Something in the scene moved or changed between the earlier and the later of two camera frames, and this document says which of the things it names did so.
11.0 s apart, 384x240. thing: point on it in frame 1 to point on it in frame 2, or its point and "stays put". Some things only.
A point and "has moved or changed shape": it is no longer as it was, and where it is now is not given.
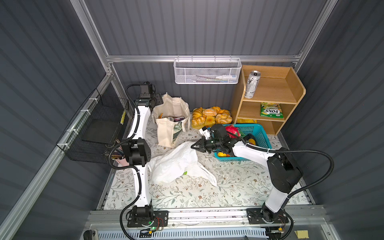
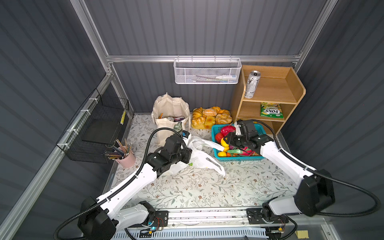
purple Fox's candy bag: [177, 119] stays put
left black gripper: [156, 100] to [186, 154]
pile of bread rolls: [202, 117] stays put
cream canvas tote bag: [170, 106] stays put
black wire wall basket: [89, 135] stays put
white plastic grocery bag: [177, 162] has moved or changed shape
